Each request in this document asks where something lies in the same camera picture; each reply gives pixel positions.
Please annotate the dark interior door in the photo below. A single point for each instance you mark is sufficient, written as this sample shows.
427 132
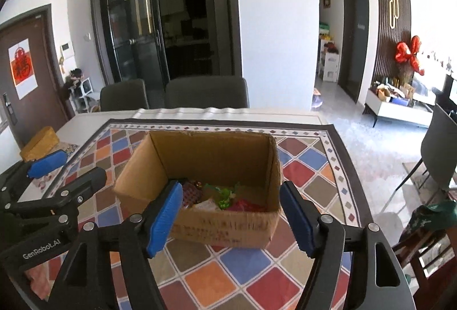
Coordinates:
353 38

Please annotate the colourful diamond pattern tablecloth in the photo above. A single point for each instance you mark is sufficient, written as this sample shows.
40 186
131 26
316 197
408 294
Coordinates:
214 278

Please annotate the large pink-red snack packet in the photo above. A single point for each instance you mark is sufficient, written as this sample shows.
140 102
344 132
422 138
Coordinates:
248 206

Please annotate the white intercom panel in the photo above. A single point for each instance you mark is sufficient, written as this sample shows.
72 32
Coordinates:
68 49

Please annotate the gold loop wall ornament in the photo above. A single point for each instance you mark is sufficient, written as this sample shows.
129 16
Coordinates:
390 10

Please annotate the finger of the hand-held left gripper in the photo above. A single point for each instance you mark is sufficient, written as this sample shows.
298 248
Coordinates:
46 160
75 185

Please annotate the dark television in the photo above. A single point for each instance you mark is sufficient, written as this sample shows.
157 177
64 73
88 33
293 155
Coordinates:
450 90

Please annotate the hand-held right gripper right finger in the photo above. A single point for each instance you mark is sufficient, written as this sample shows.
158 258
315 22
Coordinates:
298 220

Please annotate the black door lock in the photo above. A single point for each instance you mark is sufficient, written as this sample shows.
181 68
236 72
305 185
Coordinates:
9 108

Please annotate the black glass sliding door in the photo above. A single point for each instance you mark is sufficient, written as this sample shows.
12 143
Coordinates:
132 28

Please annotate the purple plastic bin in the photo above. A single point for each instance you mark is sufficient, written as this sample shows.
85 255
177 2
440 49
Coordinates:
317 99

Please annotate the red foil balloon bow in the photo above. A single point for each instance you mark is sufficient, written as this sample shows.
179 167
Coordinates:
405 51

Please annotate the black plush toy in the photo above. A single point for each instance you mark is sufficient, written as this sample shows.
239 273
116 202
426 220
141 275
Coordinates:
74 79

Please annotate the purple striped snack packet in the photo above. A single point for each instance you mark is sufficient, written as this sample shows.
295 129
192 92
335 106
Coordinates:
192 194

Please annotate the white and yellow snack packet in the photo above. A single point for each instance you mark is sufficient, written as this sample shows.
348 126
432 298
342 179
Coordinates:
207 205

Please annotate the dark green cloth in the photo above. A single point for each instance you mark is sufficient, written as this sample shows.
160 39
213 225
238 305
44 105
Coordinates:
428 217

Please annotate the red and white door poster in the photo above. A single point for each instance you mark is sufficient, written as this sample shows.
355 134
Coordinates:
23 69

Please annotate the red-brown wooden chair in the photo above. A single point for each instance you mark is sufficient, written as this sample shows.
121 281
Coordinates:
439 270

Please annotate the white low cabinet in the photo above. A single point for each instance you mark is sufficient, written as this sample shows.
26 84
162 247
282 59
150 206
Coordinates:
400 113

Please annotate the pile of boxes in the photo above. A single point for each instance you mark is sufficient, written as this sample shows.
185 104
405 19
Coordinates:
392 90

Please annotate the white storage shelf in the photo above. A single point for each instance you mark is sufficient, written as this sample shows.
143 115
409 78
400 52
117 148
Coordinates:
330 63

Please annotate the yellow tissue box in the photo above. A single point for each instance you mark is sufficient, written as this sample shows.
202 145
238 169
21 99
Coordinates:
39 144

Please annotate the small white shelf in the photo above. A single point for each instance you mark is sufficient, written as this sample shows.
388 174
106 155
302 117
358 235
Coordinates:
85 95

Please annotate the grey dining chair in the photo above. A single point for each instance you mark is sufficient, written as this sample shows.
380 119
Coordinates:
207 92
123 95
439 145

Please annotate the green candy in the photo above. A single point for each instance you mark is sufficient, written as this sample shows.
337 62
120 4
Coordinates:
225 196

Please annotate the brown cardboard box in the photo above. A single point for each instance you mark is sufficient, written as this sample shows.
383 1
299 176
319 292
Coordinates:
214 156

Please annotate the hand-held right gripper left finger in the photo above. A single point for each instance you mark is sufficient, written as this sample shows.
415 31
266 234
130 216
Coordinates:
166 220

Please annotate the brown entrance door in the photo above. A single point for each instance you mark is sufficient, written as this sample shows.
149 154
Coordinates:
43 88

